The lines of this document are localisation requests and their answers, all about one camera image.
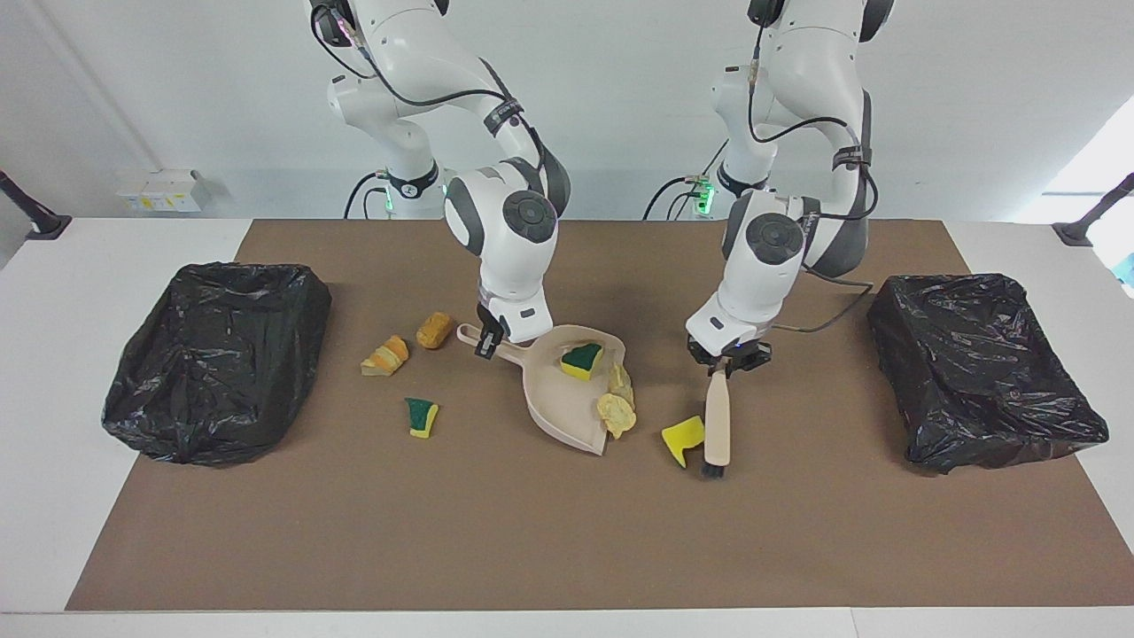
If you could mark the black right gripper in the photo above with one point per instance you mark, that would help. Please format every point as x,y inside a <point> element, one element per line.
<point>493,324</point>

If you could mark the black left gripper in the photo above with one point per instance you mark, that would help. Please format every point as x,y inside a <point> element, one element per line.
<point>733,357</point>

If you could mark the brown toy bread roll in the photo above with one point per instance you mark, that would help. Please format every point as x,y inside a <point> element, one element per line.
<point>434,330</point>

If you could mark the beige hand brush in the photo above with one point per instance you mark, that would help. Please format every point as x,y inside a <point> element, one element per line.
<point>717,416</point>

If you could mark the large yellow sponge piece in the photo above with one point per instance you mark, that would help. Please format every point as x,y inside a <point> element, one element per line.
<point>682,434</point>

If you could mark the beige plastic dustpan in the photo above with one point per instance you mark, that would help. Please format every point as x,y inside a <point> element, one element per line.
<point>558,399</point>

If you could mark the green yellow sponge piece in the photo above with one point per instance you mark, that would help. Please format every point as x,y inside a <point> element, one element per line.
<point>422,418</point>

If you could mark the small yellow green sponge wedge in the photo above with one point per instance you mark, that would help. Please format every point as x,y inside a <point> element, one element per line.
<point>582,361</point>

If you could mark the orange striped toy croissant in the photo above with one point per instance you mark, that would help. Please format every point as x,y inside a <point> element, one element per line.
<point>387,356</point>

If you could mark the pale toy pastry chunk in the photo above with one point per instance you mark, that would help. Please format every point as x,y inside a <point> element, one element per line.
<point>620,381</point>

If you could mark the beige toy cookie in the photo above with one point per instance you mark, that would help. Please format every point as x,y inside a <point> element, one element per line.
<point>616,415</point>

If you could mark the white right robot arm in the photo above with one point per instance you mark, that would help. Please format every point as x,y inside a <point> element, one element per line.
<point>509,257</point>

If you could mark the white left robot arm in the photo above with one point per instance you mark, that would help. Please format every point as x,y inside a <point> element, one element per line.
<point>762,275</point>

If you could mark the black bag lined bin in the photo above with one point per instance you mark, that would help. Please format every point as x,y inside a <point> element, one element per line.
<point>213,372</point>
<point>974,372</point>

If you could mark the brown table mat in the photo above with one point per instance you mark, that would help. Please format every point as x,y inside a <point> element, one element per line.
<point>567,549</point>

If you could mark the teal object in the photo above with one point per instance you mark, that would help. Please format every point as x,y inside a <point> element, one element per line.
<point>1128,268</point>

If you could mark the white wall socket box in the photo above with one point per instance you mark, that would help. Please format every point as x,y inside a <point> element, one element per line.
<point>159,190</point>

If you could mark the black camera stand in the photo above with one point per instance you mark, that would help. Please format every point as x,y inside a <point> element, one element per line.
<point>44,226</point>
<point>1076,232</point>

